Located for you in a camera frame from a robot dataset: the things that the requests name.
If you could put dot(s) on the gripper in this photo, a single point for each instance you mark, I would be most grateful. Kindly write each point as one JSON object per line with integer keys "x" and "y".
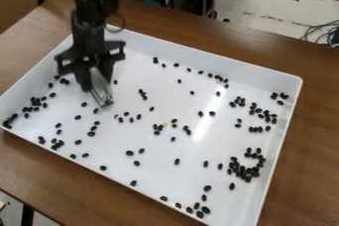
{"x": 88, "y": 43}

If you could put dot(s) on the grey tool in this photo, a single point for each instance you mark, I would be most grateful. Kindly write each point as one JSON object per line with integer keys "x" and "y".
{"x": 100, "y": 88}

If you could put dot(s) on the pile of black bits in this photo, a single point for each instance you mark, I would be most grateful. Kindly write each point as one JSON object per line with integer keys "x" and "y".
{"x": 244, "y": 170}

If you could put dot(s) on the white tray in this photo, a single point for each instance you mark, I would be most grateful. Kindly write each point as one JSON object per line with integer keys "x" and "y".
{"x": 185, "y": 144}

